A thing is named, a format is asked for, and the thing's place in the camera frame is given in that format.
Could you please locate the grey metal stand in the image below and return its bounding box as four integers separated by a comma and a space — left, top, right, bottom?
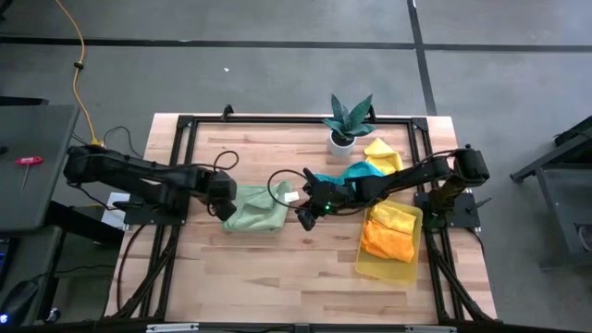
508, 115, 592, 272

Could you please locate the yellow extension cord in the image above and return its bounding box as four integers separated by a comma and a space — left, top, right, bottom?
54, 0, 106, 149

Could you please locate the silver bracket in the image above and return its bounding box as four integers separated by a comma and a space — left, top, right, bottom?
146, 323, 200, 333
405, 325, 457, 333

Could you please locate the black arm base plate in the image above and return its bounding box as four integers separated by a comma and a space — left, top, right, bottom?
414, 191, 482, 231
113, 189, 191, 228

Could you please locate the teal microfiber towel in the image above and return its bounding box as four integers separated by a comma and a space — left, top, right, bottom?
314, 160, 386, 191

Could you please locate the yellow translucent plastic bin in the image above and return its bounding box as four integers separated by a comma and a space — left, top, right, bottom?
354, 199, 425, 285

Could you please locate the orange microfiber towel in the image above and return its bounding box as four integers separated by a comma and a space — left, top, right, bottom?
360, 219, 416, 264

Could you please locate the white box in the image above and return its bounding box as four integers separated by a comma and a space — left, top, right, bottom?
101, 191, 129, 231

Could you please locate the yellow microfiber towel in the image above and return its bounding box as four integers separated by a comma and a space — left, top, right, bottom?
369, 203, 417, 236
364, 137, 404, 176

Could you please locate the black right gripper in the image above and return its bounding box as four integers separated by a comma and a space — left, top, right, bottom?
295, 166, 371, 232

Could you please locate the green snake plant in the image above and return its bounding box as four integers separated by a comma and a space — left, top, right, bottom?
322, 93, 378, 140

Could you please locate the grey side table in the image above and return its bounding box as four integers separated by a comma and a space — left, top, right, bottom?
0, 104, 80, 233

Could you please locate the red-handled hex key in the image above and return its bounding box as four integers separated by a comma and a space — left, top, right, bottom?
14, 155, 45, 193

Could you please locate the white plant pot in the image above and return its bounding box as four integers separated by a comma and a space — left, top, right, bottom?
328, 130, 357, 157

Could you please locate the black aluminium frame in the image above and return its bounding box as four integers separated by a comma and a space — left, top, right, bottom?
104, 104, 499, 332

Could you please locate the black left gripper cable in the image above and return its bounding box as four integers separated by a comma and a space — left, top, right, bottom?
184, 150, 241, 175

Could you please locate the light green microfiber towel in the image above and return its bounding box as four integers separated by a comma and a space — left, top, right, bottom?
221, 179, 301, 234

